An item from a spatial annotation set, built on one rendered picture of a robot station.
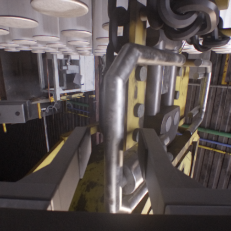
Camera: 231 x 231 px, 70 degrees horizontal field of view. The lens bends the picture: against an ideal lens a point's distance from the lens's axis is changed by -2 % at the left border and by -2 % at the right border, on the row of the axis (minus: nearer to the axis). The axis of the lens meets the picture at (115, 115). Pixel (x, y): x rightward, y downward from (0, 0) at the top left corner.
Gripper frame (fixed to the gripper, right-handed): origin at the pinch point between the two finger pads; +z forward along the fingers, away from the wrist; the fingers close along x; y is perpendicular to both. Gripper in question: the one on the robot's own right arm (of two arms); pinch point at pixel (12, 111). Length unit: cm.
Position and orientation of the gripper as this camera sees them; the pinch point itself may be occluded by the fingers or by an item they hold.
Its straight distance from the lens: 26.9
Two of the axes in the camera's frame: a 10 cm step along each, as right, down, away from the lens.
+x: -1.5, -2.9, 9.5
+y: 0.2, -9.6, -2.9
